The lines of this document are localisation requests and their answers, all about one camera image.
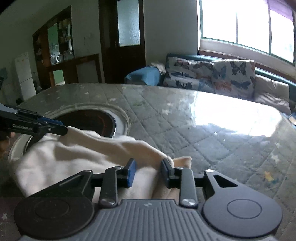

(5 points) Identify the cream fleece garment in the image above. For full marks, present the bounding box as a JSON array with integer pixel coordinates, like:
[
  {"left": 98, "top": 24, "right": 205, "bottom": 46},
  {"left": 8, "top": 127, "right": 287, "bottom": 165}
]
[{"left": 8, "top": 127, "right": 192, "bottom": 200}]

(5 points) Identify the teal corner sofa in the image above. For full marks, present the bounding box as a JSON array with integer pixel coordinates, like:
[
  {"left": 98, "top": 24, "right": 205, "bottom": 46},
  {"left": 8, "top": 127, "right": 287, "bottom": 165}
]
[{"left": 125, "top": 54, "right": 295, "bottom": 116}]

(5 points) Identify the green framed window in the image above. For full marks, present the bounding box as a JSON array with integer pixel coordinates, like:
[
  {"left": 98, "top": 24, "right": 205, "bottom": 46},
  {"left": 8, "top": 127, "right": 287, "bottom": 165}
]
[{"left": 199, "top": 1, "right": 295, "bottom": 64}]

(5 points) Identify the white refrigerator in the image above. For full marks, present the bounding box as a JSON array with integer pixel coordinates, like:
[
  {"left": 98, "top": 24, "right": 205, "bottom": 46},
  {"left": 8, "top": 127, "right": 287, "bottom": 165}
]
[{"left": 15, "top": 52, "right": 36, "bottom": 100}]

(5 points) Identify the long butterfly print cushion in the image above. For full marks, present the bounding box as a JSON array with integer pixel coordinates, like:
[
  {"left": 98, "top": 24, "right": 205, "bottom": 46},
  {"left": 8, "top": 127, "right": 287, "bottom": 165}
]
[{"left": 163, "top": 57, "right": 214, "bottom": 93}]

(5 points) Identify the large butterfly print cushion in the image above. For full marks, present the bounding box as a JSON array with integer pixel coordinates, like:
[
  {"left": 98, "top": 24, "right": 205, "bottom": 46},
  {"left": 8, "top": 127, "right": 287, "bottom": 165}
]
[{"left": 212, "top": 60, "right": 256, "bottom": 100}]

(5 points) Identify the person's left hand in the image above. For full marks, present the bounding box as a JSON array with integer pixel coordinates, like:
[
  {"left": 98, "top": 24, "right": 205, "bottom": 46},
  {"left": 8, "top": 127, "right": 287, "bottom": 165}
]
[{"left": 0, "top": 133, "right": 16, "bottom": 159}]

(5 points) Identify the dark wooden cabinet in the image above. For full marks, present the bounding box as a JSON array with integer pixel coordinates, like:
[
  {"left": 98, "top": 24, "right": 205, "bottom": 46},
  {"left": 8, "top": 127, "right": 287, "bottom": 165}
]
[{"left": 32, "top": 6, "right": 102, "bottom": 90}]

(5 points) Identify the beige pillow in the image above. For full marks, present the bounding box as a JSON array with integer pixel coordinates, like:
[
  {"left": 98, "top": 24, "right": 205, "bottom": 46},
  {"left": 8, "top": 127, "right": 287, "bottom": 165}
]
[{"left": 254, "top": 75, "right": 291, "bottom": 115}]

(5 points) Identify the dark door with glass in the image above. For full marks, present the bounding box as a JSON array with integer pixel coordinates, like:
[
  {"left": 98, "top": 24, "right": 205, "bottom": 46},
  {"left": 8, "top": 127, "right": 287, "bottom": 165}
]
[{"left": 98, "top": 0, "right": 146, "bottom": 84}]

